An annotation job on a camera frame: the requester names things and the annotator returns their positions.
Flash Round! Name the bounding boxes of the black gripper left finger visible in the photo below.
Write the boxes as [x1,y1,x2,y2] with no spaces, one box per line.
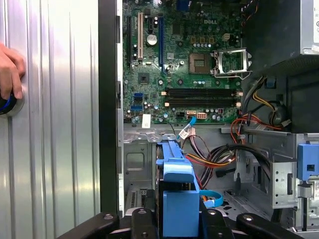
[56,208,160,239]

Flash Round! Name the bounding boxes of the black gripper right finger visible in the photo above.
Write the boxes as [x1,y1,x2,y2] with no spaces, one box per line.
[200,209,300,239]

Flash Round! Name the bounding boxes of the hard disk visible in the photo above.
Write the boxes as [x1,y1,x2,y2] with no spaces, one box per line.
[154,140,203,239]

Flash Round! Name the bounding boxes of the red yellow power wire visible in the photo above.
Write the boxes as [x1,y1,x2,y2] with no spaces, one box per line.
[185,143,237,179]

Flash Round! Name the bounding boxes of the round black tool blue ring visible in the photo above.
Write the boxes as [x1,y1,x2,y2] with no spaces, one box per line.
[0,93,25,118]

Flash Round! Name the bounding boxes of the grey metal disk bay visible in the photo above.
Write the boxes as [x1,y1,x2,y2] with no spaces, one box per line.
[123,124,274,225]

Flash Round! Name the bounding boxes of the person hand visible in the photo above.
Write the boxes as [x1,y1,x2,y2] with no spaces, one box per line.
[0,42,27,100]

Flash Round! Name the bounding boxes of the grey optical drive cage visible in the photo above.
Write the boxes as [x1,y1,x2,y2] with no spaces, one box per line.
[270,72,319,234]

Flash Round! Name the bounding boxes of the blue plastic drive latch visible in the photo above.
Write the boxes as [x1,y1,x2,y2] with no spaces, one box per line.
[297,140,319,182]

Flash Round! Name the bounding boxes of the black RAM slot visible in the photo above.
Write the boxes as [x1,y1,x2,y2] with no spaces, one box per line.
[164,102,242,108]
[164,87,243,92]
[164,97,242,103]
[164,91,243,97]

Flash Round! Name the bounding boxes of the black PC case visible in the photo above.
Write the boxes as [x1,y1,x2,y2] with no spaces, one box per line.
[98,0,319,239]

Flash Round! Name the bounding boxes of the green motherboard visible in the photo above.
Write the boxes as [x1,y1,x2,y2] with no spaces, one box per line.
[123,0,244,125]

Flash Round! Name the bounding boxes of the CPU socket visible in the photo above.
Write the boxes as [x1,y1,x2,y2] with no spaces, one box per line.
[188,52,211,75]

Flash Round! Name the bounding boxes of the metal socket cover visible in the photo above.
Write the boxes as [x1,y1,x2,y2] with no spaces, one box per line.
[211,48,252,77]

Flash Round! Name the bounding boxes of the blue expansion slot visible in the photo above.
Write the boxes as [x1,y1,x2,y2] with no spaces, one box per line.
[158,12,165,75]

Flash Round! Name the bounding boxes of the black expansion slot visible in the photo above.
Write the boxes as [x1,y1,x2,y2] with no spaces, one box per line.
[126,15,133,67]

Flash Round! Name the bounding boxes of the white expansion slot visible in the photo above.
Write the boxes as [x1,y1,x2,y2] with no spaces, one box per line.
[138,11,145,62]

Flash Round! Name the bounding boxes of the grey power supply unit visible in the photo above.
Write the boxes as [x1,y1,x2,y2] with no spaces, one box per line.
[243,0,319,73]

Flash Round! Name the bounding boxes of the orange black wire bundle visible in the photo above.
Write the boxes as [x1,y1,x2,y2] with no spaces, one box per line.
[184,113,286,190]

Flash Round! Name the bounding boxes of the white wire label tag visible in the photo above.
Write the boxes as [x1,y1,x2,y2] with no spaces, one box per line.
[178,125,194,140]

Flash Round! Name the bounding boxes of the blue data wire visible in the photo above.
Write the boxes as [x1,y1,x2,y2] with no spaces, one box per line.
[177,116,224,208]

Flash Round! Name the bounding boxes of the yellow black power wires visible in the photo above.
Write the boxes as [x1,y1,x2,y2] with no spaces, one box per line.
[243,76,292,130]

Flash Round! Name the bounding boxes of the locking lever wire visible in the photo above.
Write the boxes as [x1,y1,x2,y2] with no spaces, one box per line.
[213,71,253,81]

